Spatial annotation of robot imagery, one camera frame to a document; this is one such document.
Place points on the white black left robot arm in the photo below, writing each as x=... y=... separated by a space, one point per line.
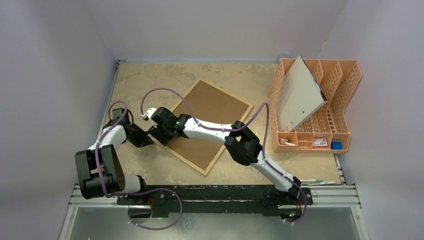
x=99 y=170

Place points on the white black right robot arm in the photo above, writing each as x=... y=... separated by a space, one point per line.
x=242 y=144

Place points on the small red white box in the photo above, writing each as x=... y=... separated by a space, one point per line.
x=320 y=143

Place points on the orange plastic desk organizer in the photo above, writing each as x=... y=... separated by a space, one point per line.
x=338 y=78

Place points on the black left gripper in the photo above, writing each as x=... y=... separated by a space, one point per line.
x=143 y=140

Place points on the blue small block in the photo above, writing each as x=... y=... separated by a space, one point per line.
x=336 y=145

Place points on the grey white board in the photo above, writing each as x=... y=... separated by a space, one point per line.
x=300 y=97

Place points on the light wooden picture frame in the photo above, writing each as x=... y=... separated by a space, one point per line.
x=205 y=170

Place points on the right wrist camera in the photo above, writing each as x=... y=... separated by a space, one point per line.
x=148 y=116

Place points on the green capped marker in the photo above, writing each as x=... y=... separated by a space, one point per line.
x=310 y=181

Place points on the aluminium rail base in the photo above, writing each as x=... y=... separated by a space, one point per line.
x=225 y=199

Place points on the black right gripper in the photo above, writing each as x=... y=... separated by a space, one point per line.
x=160 y=132

